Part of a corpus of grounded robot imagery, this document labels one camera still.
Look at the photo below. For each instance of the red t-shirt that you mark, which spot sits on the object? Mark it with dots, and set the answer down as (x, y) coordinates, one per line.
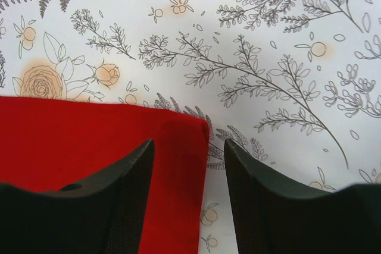
(46, 144)

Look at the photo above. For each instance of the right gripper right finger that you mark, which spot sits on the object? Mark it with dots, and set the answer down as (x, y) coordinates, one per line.
(273, 213)

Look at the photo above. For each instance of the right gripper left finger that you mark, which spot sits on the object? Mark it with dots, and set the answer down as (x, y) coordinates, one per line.
(102, 213)

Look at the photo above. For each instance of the floral table mat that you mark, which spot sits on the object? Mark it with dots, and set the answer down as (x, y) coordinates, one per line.
(295, 82)

